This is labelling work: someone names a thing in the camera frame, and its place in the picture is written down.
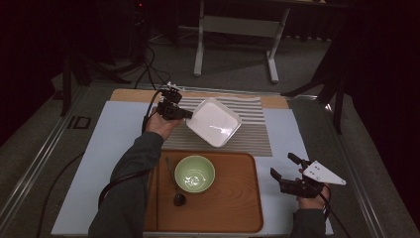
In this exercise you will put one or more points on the wooden tray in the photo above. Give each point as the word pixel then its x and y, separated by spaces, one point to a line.
pixel 231 205

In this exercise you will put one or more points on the dark tower with red light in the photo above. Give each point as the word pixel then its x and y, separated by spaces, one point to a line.
pixel 138 29

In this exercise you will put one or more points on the green bowl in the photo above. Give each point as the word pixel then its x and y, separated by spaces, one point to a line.
pixel 194 173

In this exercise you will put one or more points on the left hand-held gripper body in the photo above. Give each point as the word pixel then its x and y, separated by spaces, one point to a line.
pixel 168 109

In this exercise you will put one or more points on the metal floor rail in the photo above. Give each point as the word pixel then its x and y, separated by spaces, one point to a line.
pixel 360 188
pixel 36 162

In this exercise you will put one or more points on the dark metal spoon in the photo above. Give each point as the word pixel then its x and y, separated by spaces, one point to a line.
pixel 179 198

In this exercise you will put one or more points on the white square plate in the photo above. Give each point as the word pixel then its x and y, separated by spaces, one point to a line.
pixel 214 122

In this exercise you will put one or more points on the person's left hand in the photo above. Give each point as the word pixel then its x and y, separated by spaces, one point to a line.
pixel 158 127

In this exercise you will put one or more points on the light blue table sheet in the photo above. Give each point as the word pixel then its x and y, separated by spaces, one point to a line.
pixel 112 132

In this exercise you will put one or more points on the black floor plate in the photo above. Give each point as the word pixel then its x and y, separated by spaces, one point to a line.
pixel 79 122

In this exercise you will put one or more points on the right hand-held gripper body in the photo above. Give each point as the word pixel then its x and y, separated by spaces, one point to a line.
pixel 300 189

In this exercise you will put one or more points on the white table frame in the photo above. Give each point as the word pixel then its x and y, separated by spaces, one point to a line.
pixel 237 26

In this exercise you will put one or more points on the striped placemat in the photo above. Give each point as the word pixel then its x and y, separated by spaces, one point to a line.
pixel 254 135

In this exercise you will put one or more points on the person's right hand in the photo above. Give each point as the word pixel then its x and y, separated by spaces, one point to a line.
pixel 313 202

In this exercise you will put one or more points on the black metal stand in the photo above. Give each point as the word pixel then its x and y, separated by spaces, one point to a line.
pixel 338 105
pixel 67 89

